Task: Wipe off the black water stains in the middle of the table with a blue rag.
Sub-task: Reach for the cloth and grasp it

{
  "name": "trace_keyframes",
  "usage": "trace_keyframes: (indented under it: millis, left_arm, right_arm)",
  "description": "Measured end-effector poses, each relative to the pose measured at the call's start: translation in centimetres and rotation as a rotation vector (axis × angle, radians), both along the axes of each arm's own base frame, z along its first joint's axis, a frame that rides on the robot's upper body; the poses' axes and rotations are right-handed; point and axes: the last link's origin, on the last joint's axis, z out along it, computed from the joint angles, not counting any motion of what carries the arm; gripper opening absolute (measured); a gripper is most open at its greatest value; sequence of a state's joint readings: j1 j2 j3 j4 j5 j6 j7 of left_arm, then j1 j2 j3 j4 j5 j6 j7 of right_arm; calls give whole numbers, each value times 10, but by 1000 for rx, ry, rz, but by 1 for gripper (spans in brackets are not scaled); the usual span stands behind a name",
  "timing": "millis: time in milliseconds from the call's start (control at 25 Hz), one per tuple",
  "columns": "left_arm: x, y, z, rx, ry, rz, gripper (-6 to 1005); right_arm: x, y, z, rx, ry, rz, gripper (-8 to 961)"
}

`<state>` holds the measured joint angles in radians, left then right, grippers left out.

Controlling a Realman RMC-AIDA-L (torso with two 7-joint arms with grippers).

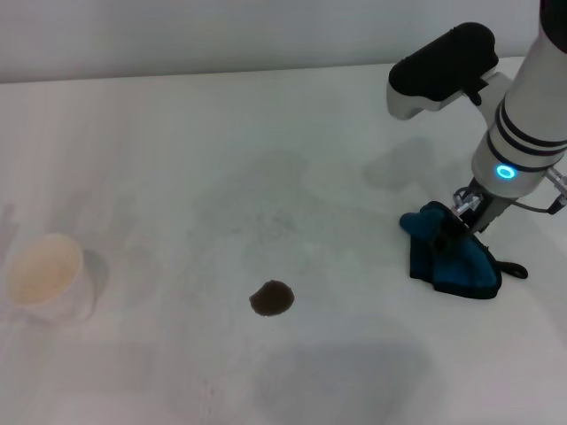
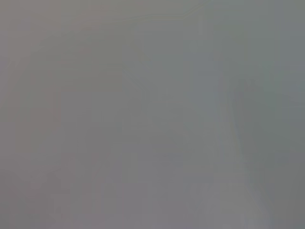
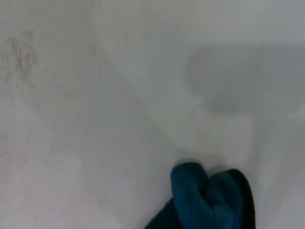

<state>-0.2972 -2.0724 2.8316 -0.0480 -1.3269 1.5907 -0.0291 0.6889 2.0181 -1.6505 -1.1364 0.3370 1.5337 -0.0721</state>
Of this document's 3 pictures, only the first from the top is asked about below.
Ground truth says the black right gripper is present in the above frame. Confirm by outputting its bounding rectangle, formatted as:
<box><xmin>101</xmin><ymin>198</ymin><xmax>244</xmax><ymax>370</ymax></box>
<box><xmin>432</xmin><ymin>176</ymin><xmax>507</xmax><ymax>257</ymax></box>

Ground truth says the blue rag with black trim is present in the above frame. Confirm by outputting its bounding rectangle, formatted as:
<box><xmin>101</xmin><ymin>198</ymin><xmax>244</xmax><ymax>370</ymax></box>
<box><xmin>399</xmin><ymin>201</ymin><xmax>529</xmax><ymax>301</ymax></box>

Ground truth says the white plastic cup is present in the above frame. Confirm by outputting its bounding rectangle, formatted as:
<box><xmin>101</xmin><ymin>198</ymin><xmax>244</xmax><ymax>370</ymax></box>
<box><xmin>5</xmin><ymin>233</ymin><xmax>86</xmax><ymax>328</ymax></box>

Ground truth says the black water stain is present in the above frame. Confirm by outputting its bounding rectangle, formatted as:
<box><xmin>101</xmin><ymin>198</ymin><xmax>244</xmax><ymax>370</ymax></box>
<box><xmin>248</xmin><ymin>279</ymin><xmax>296</xmax><ymax>319</ymax></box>

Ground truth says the right arm cable with plug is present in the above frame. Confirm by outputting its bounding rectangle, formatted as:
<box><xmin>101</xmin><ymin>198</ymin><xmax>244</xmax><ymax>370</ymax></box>
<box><xmin>516</xmin><ymin>166</ymin><xmax>567</xmax><ymax>217</ymax></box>

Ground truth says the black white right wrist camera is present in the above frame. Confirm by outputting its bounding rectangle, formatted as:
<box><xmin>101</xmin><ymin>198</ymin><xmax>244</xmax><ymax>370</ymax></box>
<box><xmin>385</xmin><ymin>22</ymin><xmax>501</xmax><ymax>121</ymax></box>

